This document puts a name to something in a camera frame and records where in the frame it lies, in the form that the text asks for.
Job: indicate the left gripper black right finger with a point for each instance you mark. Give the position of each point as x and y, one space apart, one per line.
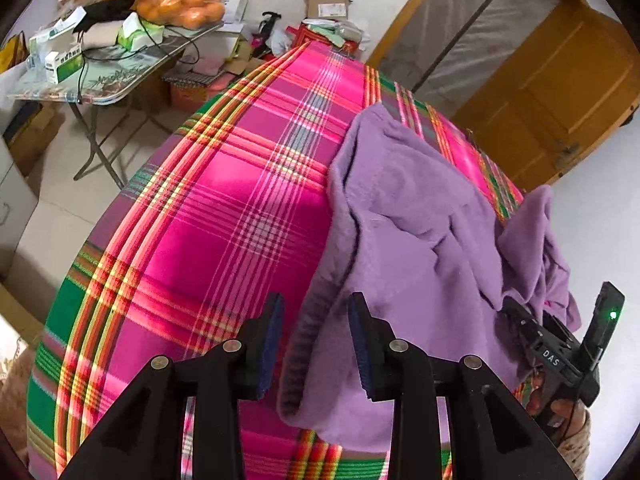
393 370

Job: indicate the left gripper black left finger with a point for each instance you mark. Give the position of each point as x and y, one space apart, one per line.
238 369

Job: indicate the purple fleece garment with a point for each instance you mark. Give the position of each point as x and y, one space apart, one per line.
422 244

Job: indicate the floral sleeve right forearm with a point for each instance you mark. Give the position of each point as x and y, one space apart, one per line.
575 449

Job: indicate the folding side table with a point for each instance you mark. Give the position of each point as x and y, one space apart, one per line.
107 77

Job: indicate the person's right hand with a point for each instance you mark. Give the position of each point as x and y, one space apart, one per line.
567 419

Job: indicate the pink plaid bed sheet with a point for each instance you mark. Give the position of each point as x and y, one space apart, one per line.
231 207

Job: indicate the wooden door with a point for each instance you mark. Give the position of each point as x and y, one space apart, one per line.
562 92

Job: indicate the red gift box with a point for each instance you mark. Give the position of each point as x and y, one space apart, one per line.
303 34

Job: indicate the green white medicine box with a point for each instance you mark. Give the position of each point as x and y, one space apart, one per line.
58 66

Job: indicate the green white tissue pack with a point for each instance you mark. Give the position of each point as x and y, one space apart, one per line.
136 34

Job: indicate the plastic wrapped mattress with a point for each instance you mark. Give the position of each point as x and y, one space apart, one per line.
450 48

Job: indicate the brown cardboard box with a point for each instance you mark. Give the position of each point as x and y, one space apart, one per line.
329 9

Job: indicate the white cardboard box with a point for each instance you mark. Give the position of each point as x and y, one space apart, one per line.
235 10

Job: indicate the black clothing on table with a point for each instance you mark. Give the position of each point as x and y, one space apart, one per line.
103 12

